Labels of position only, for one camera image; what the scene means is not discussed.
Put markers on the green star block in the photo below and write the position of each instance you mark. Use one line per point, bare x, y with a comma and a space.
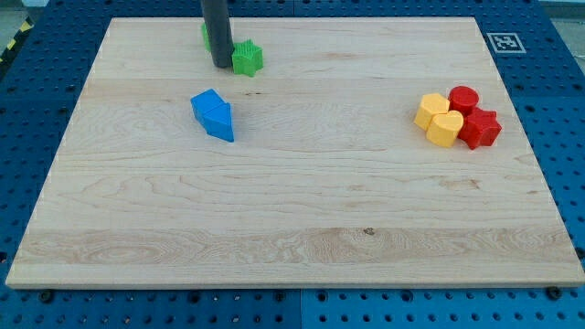
247, 58

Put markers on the light wooden board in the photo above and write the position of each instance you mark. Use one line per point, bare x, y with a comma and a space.
328, 184

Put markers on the blue triangle block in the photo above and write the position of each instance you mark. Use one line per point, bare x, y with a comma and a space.
218, 122

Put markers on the blue cube block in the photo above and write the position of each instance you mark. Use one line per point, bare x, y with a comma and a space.
205, 104

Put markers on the yellow hexagon block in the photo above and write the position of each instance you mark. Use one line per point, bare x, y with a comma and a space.
430, 105

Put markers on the yellow heart block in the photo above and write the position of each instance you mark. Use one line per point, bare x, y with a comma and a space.
444, 128

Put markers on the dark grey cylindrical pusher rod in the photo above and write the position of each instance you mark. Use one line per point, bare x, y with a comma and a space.
216, 17

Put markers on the red cylinder block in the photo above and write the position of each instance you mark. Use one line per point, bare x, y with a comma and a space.
463, 99

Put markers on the red star block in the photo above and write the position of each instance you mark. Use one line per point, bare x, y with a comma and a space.
480, 128

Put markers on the white fiducial marker tag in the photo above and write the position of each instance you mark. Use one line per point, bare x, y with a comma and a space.
506, 43

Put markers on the black bolt front left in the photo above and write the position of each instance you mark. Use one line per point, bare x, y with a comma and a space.
46, 296

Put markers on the black bolt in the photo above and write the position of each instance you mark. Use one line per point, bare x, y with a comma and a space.
554, 293
46, 296

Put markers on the black bolt front right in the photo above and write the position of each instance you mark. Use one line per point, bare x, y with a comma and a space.
554, 293

